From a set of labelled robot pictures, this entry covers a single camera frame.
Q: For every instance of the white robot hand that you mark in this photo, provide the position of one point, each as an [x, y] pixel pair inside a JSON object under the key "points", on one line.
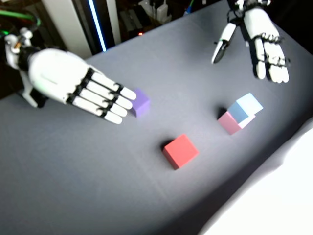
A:
{"points": [[56, 71], [259, 23]]}

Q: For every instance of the small blue foam cube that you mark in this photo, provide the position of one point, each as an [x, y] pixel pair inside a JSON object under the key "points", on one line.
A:
{"points": [[247, 105]]}

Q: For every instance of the small purple foam cube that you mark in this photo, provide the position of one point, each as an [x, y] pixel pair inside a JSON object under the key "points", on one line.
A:
{"points": [[140, 101]]}

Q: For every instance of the pink cube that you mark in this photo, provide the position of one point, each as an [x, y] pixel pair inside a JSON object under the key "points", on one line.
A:
{"points": [[228, 123]]}

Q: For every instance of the red cube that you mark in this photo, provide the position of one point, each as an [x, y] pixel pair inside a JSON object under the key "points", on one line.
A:
{"points": [[181, 150]]}

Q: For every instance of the white pillar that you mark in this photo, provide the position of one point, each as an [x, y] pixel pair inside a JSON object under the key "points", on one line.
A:
{"points": [[66, 22]]}

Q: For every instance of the blue light strip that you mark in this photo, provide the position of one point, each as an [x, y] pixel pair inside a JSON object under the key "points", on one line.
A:
{"points": [[97, 24]]}

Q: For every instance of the grey table cloth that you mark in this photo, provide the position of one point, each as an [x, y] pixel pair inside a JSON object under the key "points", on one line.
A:
{"points": [[97, 171]]}

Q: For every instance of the white backdrop board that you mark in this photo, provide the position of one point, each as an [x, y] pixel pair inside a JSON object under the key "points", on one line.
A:
{"points": [[269, 195]]}

